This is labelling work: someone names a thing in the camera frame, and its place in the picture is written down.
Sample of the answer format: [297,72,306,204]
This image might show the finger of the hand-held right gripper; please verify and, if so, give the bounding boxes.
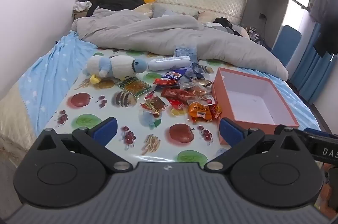
[293,128,331,139]

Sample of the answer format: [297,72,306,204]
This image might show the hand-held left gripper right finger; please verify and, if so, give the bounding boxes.
[204,117,309,171]

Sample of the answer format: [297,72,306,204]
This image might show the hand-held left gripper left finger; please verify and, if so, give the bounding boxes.
[33,117,134,172]

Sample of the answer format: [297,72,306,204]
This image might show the orange snack packet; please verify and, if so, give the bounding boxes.
[187,101,223,123]

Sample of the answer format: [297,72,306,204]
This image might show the pink cardboard box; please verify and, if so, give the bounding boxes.
[212,67,300,145]

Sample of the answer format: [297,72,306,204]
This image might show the green-edged snack packet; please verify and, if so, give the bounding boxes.
[116,76,154,98]

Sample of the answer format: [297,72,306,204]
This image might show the brown red-edged snack packet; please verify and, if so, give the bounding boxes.
[139,91,167,116]

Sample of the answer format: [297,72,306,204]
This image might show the dark blue snack packet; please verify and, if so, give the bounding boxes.
[161,69,186,81]

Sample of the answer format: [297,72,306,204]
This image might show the fruit print mat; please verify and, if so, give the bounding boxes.
[44,47,280,164]

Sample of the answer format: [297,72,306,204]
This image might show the blue curtains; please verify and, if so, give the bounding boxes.
[289,22,338,106]

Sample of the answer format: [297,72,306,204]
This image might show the pile of snack packets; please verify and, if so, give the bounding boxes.
[152,68,219,119]

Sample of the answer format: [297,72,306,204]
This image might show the white blue plush penguin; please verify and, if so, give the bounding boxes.
[83,55,147,84]

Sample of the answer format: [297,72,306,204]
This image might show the light blue star bedsheet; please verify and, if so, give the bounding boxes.
[20,30,323,132]

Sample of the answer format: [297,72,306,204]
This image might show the white tube bottle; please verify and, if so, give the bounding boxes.
[147,56,191,71]

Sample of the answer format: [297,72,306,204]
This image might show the clear blue plastic bag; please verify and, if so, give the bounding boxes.
[174,46,212,77]

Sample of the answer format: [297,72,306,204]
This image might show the blue chair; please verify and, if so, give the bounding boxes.
[271,25,302,66]

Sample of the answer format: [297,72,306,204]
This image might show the cream mattress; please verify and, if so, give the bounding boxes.
[0,81,37,143]

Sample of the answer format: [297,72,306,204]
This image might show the group of small bottles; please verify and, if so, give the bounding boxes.
[245,26,264,41]

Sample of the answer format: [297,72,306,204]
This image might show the hanging black garment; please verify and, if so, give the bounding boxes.
[314,0,338,58]

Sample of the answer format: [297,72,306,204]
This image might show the grey duvet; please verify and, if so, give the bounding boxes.
[71,4,289,80]

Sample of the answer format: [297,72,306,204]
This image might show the brown cardboard box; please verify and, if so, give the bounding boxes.
[72,9,90,21]

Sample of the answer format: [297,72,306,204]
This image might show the beige pillow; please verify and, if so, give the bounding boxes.
[131,3,154,18]

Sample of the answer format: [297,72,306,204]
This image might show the white crumpled cloth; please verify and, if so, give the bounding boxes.
[74,0,91,11]

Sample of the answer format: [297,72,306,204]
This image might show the black clothes heap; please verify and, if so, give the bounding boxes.
[86,0,146,17]

